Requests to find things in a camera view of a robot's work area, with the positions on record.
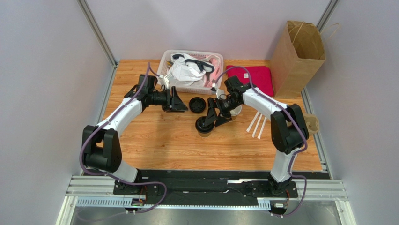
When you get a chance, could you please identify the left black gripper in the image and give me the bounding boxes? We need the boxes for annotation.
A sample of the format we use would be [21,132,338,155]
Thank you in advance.
[148,86,188,113]

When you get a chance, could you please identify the black coffee cup lid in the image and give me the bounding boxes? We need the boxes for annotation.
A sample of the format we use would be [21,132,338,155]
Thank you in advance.
[195,116,214,134]

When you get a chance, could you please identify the paper coffee cup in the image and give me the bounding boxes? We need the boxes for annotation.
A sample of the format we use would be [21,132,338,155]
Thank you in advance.
[198,131,211,138]
[230,105,242,120]

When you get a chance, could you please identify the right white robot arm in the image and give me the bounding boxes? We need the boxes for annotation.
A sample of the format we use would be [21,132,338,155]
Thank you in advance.
[195,76,309,189]

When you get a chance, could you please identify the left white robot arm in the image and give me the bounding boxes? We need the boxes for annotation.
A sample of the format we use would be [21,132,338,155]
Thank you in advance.
[79,75,188,185]

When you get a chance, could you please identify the black lid on table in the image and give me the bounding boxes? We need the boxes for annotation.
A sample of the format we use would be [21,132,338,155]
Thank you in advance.
[189,97,207,113]

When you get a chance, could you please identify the white cloth in basket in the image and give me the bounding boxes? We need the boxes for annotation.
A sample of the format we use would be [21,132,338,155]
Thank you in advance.
[167,52,206,87]

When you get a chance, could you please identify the white wrapped straw left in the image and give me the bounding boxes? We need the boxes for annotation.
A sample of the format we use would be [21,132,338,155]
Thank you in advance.
[246,112,260,132]

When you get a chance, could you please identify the white wrapped straw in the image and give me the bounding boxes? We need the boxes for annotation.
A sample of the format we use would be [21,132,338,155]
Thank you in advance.
[246,112,260,132]
[251,114,262,138]
[257,117,267,139]

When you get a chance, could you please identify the white plastic basket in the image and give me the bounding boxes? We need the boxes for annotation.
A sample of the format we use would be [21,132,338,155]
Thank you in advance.
[157,50,224,95]

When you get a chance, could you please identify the white wrapped straw middle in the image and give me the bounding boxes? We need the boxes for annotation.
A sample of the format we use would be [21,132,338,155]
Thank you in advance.
[251,114,262,138]

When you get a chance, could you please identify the white wrapped straw right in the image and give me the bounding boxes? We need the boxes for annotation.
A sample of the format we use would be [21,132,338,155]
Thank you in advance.
[257,117,267,139]

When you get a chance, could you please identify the red folded cloth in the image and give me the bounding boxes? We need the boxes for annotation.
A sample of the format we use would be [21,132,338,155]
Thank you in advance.
[227,66,274,97]

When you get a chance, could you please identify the brown cardboard cup carrier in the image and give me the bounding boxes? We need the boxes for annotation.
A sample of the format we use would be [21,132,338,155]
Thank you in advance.
[303,113,320,135]

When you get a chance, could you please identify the brown paper bag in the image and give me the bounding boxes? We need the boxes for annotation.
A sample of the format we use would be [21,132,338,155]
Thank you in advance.
[270,20,326,98]

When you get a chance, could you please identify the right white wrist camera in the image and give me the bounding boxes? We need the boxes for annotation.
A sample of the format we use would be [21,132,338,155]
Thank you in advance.
[211,83,226,100]

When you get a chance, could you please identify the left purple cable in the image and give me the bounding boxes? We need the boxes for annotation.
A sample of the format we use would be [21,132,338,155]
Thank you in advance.
[78,62,169,214]

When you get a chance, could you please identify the purple cable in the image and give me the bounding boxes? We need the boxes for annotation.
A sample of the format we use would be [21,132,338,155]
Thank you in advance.
[212,66,309,218]
[78,62,169,214]

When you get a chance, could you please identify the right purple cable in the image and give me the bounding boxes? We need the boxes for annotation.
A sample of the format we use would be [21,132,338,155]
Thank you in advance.
[212,66,309,218]

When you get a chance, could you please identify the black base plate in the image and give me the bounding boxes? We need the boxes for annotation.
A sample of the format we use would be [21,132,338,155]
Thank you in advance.
[84,168,331,207]

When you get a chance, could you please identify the aluminium frame rail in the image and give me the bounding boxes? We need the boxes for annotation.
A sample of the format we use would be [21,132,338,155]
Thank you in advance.
[56,175,356,225]

